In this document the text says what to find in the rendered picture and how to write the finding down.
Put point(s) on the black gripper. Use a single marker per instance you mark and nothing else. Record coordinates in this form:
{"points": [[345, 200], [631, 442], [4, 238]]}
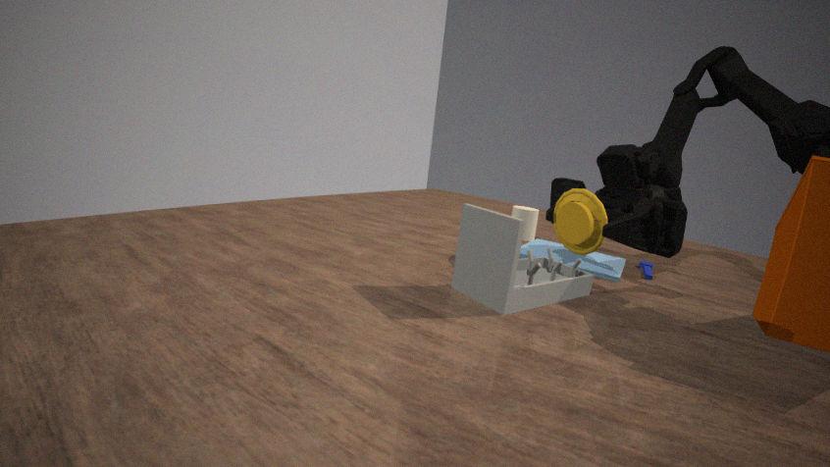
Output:
{"points": [[652, 224]]}

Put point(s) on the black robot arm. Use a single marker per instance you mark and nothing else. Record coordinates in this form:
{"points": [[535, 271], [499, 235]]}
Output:
{"points": [[799, 130]]}

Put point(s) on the yellow plate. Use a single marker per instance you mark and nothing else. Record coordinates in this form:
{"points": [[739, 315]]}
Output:
{"points": [[578, 218]]}

